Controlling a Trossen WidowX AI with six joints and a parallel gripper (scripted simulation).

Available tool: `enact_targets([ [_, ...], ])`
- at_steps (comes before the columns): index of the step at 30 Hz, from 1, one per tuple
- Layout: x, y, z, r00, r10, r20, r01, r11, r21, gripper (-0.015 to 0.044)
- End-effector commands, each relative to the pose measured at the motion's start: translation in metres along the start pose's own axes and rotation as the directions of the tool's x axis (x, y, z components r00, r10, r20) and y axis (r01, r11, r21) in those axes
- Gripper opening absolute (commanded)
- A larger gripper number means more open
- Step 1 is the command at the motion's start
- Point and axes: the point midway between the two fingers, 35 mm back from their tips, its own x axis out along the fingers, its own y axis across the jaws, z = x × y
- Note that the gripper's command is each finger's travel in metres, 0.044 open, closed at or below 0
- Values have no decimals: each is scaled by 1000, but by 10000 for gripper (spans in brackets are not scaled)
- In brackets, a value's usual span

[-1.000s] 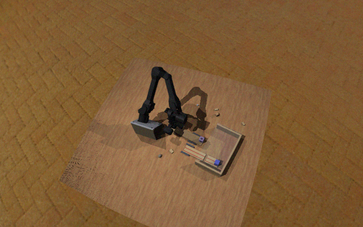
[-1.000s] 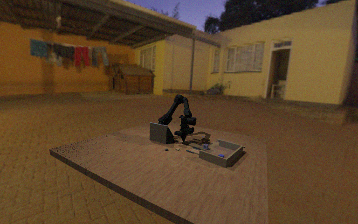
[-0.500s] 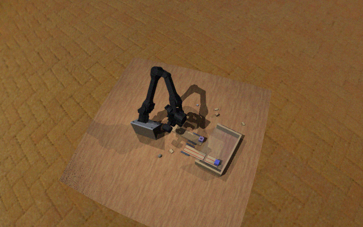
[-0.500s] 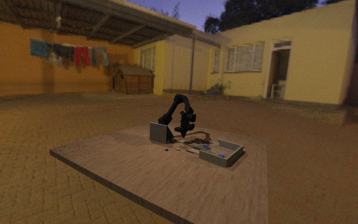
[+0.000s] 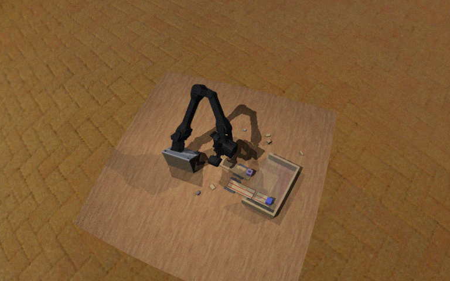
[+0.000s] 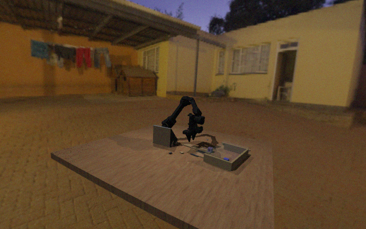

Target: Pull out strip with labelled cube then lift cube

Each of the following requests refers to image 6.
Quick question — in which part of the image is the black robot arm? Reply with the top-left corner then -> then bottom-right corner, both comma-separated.
162,96 -> 205,133

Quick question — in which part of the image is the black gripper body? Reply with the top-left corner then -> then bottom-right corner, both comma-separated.
183,122 -> 197,135

